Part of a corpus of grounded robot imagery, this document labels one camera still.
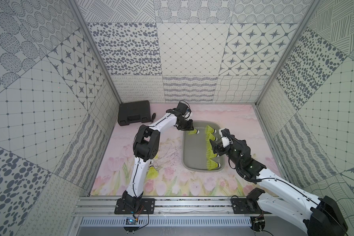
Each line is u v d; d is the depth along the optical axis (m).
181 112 0.82
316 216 0.40
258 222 0.73
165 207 0.75
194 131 1.00
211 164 0.84
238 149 0.60
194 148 0.93
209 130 1.00
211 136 0.95
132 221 0.71
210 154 0.75
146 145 0.59
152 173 0.85
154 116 1.10
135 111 1.12
